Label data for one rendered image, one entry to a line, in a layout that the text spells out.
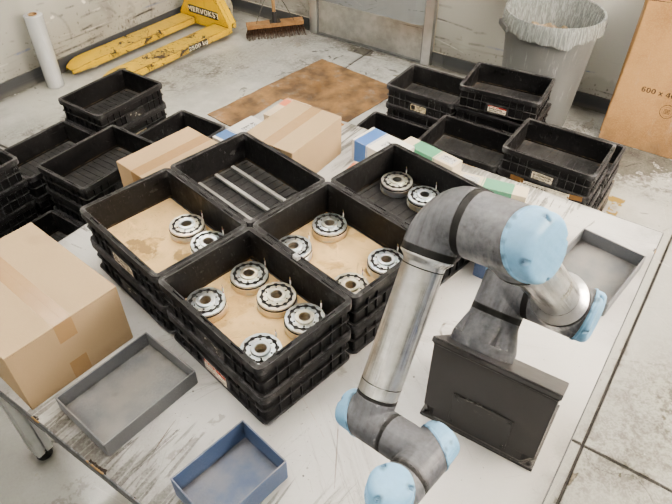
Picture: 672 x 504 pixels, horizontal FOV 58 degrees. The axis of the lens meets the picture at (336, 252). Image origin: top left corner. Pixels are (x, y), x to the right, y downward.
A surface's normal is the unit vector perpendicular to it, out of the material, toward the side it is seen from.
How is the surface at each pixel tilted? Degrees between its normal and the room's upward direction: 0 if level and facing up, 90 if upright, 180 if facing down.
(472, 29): 90
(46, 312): 0
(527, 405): 90
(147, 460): 0
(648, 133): 72
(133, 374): 0
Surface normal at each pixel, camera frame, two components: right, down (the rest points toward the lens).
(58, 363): 0.77, 0.43
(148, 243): 0.00, -0.74
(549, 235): 0.66, 0.28
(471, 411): -0.54, 0.56
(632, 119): -0.53, 0.32
